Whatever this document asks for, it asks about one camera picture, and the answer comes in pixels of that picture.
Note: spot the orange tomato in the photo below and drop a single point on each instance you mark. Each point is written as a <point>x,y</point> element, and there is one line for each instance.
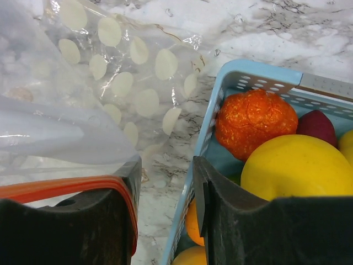
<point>191,224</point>

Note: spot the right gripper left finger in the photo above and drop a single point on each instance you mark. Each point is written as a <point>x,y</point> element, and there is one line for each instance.
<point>86,220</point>

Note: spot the yellow lemon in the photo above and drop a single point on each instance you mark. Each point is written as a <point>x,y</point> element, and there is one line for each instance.
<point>345,146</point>

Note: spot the green yellow mango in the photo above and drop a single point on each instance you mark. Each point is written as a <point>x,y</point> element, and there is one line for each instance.
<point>235,178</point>

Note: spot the clear zip top bag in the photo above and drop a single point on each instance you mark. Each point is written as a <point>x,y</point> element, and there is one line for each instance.
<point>84,91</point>

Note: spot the light blue plastic basket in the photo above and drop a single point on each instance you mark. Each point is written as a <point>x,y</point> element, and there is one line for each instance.
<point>304,91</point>

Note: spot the yellow apple with stem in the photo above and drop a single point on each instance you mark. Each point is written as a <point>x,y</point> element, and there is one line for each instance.
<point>296,165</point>

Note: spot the bumpy red orange tangerine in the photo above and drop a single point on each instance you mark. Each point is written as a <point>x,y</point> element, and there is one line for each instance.
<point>247,120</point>

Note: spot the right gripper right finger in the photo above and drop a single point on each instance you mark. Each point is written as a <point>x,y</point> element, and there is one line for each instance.
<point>241,228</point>

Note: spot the yellow orange peach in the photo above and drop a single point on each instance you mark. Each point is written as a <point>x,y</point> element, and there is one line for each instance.
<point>192,256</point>

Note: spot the purple sweet potato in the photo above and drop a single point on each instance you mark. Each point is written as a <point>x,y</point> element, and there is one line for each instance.
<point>317,124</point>

